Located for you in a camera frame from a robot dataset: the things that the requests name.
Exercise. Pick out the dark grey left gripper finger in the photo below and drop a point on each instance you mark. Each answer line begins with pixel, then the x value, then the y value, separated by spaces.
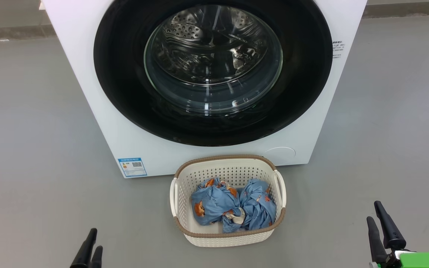
pixel 97 258
pixel 86 253

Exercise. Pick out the round white filter cover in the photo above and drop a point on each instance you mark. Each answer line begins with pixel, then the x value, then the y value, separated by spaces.
pixel 279 156

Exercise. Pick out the black text instruction label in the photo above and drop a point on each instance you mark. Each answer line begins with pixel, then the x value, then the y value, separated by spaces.
pixel 338 49

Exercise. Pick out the white front-load washing machine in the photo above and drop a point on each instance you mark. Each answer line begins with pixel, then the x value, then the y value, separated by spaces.
pixel 88 93

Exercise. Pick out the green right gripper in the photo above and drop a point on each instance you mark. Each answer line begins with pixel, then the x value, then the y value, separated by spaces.
pixel 423 260

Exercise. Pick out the cream perforated laundry basket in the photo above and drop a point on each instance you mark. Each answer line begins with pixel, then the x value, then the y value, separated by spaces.
pixel 233 169

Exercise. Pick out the black round glass washer door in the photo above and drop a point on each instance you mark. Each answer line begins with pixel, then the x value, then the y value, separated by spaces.
pixel 125 74

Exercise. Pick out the blue cartoon print garment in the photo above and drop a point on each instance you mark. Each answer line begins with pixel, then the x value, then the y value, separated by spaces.
pixel 212 203
pixel 257 204

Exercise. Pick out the washing machine drum opening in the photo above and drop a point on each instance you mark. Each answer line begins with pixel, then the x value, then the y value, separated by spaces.
pixel 199 33

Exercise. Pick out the blue energy label sticker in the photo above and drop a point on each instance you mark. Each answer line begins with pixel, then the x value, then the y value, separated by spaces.
pixel 132 167

